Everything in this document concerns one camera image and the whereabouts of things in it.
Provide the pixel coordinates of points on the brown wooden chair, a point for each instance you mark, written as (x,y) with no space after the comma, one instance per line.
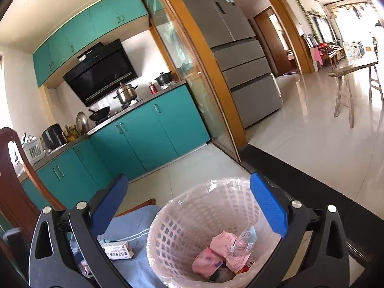
(20,211)

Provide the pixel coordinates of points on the teal upper wall cabinets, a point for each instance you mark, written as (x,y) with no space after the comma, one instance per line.
(83,29)

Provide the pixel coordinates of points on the black wok pan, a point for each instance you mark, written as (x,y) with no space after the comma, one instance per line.
(99,114)

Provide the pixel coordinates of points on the light blue printed package bag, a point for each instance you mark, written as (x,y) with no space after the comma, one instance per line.
(244,243)

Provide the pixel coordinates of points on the red canister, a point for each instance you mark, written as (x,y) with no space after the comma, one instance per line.
(152,88)

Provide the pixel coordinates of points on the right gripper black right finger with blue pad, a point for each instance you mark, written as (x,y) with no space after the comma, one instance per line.
(312,251)

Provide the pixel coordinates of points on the steel stock pot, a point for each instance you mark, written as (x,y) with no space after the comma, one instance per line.
(126,93)

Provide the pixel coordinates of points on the red snack wrapper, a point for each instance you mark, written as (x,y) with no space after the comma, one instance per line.
(247,266)

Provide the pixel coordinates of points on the black range hood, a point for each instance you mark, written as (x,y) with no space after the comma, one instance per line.
(102,71)

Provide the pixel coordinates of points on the grey multi-door refrigerator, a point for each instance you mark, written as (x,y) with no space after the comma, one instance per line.
(240,57)

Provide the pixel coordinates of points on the white dish rack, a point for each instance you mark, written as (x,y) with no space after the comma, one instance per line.
(33,147)

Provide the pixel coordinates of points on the small white printed carton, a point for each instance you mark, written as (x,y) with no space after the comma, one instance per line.
(118,250)

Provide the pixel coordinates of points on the teal lower kitchen cabinets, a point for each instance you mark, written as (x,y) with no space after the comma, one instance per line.
(157,131)

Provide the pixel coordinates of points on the black casserole pot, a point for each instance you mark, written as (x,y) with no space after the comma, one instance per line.
(164,78)

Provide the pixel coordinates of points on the blue striped seat cloth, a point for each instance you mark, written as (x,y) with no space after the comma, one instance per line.
(134,228)

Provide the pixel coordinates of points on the wooden bench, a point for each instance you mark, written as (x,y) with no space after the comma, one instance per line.
(349,82)

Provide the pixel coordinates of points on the large pink plastic bag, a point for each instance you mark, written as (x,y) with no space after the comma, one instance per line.
(218,255)

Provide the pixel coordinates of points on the black air fryer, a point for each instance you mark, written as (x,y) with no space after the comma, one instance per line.
(53,137)

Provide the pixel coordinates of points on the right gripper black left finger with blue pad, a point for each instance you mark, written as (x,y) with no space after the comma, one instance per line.
(55,255)

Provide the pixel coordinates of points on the white lattice trash basket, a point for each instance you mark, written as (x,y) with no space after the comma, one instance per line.
(207,230)

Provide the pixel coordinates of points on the wood-framed glass sliding door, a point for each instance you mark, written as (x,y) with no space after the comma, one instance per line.
(189,57)

